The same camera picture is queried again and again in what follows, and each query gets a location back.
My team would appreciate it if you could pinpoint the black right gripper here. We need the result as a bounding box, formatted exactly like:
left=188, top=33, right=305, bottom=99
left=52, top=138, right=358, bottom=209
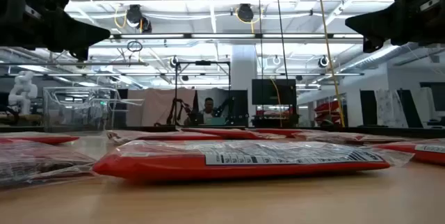
left=345, top=0, right=445, bottom=54

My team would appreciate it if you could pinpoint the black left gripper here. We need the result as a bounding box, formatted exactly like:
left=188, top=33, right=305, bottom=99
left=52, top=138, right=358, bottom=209
left=0, top=0, right=111, bottom=61

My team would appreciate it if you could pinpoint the clear plastic basket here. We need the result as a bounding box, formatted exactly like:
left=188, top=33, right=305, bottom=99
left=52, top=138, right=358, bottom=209
left=42, top=86, right=144, bottom=134

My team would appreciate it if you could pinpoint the black partition panel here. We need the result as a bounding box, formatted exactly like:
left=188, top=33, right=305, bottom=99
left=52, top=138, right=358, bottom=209
left=397, top=88, right=424, bottom=128
left=359, top=89, right=378, bottom=127

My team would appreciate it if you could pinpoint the white patterned cloth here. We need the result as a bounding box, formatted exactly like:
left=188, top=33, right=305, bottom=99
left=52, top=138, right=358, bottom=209
left=373, top=88, right=408, bottom=128

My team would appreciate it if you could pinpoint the black monitor screen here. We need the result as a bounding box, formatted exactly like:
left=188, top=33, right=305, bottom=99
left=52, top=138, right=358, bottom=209
left=419, top=81, right=445, bottom=112
left=251, top=79, right=298, bottom=106

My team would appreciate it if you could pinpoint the red storage bin shelf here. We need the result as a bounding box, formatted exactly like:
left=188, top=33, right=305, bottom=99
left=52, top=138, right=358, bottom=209
left=314, top=99, right=345, bottom=127

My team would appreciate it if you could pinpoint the pink fabric curtain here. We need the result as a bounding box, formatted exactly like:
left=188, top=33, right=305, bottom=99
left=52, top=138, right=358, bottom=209
left=125, top=88, right=197, bottom=127

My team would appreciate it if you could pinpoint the white square pillar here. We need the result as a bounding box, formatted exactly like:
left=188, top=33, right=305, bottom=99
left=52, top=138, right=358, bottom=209
left=230, top=45, right=259, bottom=117

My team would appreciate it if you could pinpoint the grey fabric curtain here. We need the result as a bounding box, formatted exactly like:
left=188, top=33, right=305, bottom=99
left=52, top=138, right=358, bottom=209
left=196, top=88, right=229, bottom=113

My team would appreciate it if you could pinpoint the person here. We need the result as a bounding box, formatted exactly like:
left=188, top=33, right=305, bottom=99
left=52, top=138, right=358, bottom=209
left=198, top=97, right=219, bottom=126

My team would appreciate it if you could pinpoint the black fabric curtain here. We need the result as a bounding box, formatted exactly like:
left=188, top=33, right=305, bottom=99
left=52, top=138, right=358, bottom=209
left=227, top=89, right=250, bottom=127

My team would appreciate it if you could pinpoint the teal box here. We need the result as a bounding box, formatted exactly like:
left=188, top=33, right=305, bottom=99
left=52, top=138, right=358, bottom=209
left=203, top=116, right=227, bottom=127

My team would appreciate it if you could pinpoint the thick yellow cable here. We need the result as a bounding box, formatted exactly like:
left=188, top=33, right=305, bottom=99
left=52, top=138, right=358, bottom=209
left=314, top=0, right=346, bottom=128

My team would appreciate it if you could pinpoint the black ceiling cable reel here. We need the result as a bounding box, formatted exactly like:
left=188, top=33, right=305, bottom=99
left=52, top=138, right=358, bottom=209
left=124, top=3, right=153, bottom=34
left=235, top=3, right=255, bottom=24

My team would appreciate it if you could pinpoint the black hanging cable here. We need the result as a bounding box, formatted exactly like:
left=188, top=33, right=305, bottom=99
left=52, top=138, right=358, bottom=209
left=257, top=0, right=264, bottom=127
left=273, top=0, right=289, bottom=81

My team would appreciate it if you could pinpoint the black camera stand frame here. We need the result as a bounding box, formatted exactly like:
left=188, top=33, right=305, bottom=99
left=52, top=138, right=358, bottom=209
left=172, top=60, right=232, bottom=127

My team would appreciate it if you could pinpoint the horizontal metal frame bar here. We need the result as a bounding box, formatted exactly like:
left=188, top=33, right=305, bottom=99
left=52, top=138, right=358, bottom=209
left=110, top=32, right=365, bottom=40

